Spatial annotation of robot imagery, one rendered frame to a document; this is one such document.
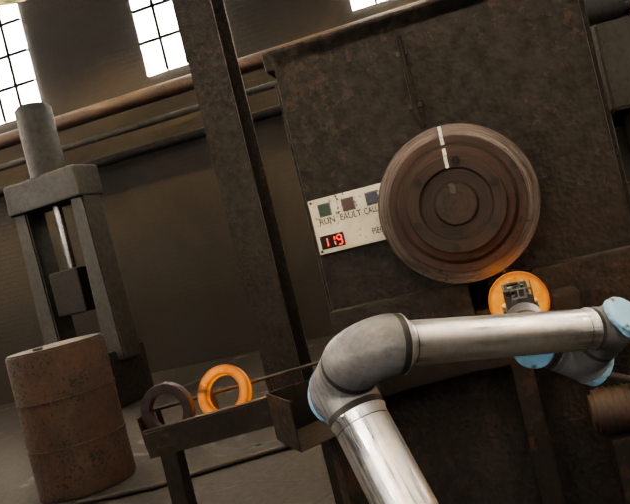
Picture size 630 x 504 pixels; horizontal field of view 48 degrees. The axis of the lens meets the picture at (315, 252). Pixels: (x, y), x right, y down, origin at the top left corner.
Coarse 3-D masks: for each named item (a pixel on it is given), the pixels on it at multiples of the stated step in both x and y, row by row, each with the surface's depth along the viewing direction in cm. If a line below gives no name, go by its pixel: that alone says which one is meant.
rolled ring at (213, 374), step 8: (216, 368) 239; (224, 368) 238; (232, 368) 237; (208, 376) 239; (216, 376) 239; (232, 376) 236; (240, 376) 235; (200, 384) 239; (208, 384) 239; (240, 384) 235; (248, 384) 234; (200, 392) 238; (208, 392) 239; (240, 392) 234; (248, 392) 233; (200, 400) 238; (208, 400) 238; (240, 400) 233; (248, 400) 233; (208, 408) 236
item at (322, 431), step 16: (304, 384) 207; (272, 400) 198; (288, 400) 205; (304, 400) 207; (272, 416) 202; (288, 416) 187; (304, 416) 207; (288, 432) 191; (304, 432) 200; (320, 432) 195; (304, 448) 186; (336, 448) 196; (336, 464) 199; (352, 480) 197; (352, 496) 196
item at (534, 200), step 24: (408, 144) 212; (504, 144) 206; (528, 168) 205; (384, 192) 214; (528, 192) 205; (384, 216) 215; (528, 216) 205; (528, 240) 206; (408, 264) 214; (504, 264) 208
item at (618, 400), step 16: (624, 384) 193; (592, 400) 193; (608, 400) 189; (624, 400) 188; (592, 416) 193; (608, 416) 188; (624, 416) 187; (608, 432) 190; (624, 432) 193; (624, 448) 189; (624, 464) 189; (624, 480) 190; (624, 496) 190
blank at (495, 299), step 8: (512, 272) 188; (520, 272) 188; (496, 280) 191; (504, 280) 189; (512, 280) 188; (520, 280) 188; (536, 280) 187; (496, 288) 189; (536, 288) 187; (544, 288) 186; (488, 296) 192; (496, 296) 189; (536, 296) 187; (544, 296) 186; (496, 304) 189; (544, 304) 187; (496, 312) 189
